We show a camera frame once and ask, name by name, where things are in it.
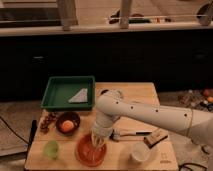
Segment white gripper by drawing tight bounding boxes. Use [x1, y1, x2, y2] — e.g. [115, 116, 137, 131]
[91, 122, 113, 153]

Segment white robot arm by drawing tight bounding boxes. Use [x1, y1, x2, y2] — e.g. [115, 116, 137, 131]
[92, 90, 213, 148]

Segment red bowl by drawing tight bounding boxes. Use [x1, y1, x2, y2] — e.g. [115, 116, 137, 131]
[75, 134, 107, 167]

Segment dark brown bowl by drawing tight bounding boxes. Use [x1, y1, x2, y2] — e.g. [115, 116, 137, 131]
[56, 112, 80, 136]

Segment orange fruit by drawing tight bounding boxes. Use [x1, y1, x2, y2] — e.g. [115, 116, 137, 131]
[61, 120, 74, 132]

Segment wooden cutting board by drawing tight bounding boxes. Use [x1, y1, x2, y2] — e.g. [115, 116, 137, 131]
[25, 83, 178, 171]

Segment grey folded cloth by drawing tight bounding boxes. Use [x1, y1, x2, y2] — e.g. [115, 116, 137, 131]
[68, 88, 88, 103]

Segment green cup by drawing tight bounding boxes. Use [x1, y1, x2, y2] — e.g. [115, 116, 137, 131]
[43, 140, 59, 159]

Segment bunch of brown grapes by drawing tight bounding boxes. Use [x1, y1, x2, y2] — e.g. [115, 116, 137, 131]
[40, 113, 57, 134]

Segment brown scrub brush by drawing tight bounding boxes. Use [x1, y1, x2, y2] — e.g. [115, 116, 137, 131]
[144, 129, 168, 148]

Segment green plastic tray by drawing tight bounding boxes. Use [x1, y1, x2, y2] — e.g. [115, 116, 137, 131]
[41, 76, 95, 111]

